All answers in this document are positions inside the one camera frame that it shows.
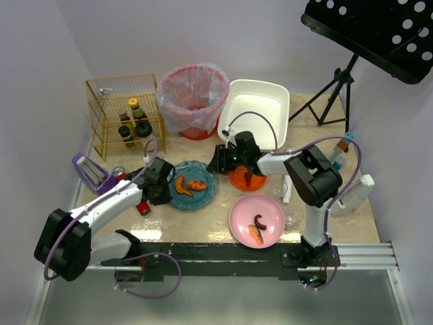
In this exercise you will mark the salmon slice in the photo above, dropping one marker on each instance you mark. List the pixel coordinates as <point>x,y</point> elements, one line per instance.
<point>256,234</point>

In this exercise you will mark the toy block stack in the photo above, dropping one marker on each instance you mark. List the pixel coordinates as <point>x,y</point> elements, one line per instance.
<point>336,158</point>

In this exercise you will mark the white rectangular basin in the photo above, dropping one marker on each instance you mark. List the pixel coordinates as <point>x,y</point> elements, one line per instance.
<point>260,107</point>

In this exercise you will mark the red glitter microphone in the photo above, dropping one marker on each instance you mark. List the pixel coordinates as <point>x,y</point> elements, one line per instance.
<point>120,173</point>

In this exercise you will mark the green yellow-capped sauce bottle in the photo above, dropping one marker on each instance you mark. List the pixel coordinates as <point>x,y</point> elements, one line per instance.
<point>137,111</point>

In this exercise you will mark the teal ornate plate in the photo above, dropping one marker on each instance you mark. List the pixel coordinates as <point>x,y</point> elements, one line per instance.
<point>192,170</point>

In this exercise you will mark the pink plate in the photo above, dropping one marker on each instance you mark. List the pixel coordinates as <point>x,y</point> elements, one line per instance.
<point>261,211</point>

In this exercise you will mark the dark red meat piece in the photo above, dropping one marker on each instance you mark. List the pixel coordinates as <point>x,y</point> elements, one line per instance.
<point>248,177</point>

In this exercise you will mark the white microphone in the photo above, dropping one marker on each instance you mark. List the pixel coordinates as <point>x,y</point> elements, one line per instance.
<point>286,197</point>

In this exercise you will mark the black music stand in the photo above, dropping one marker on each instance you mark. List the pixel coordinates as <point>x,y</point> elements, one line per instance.
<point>395,36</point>

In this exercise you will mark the clear plastic bin liner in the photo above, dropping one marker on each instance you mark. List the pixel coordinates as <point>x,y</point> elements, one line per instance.
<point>182,101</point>

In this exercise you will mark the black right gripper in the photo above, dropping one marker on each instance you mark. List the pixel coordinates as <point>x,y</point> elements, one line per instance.
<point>222,159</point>

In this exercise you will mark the brown-lidded seasoning bottle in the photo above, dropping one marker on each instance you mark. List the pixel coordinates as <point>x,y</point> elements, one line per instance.
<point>124,119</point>

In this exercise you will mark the orange plate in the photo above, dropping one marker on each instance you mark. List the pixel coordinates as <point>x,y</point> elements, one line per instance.
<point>238,180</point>

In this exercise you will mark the orange fried food piece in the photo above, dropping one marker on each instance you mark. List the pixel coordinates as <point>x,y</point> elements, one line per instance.
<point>197,185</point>

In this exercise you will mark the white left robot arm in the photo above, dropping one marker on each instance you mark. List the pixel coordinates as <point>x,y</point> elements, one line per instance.
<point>68,242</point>

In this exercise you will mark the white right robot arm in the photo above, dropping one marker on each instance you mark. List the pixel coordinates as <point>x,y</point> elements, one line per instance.
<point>314,177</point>

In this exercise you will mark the dark spice jar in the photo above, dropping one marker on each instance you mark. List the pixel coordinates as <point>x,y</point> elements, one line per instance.
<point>126,136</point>

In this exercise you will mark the clear black-lidded shaker jar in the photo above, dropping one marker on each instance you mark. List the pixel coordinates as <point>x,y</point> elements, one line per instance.
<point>145,133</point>

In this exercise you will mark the fried chicken wing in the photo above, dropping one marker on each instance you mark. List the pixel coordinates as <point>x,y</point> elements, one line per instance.
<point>180,187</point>

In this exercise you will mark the clear glass cup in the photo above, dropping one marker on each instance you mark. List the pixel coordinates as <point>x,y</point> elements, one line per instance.
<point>277,190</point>

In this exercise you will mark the red mesh waste basket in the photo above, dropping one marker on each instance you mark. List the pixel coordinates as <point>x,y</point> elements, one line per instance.
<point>193,98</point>

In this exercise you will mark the gold wire rack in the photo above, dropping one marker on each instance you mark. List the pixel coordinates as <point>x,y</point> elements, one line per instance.
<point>107,97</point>

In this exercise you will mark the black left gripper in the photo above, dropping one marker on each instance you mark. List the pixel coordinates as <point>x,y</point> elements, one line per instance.
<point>157,195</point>

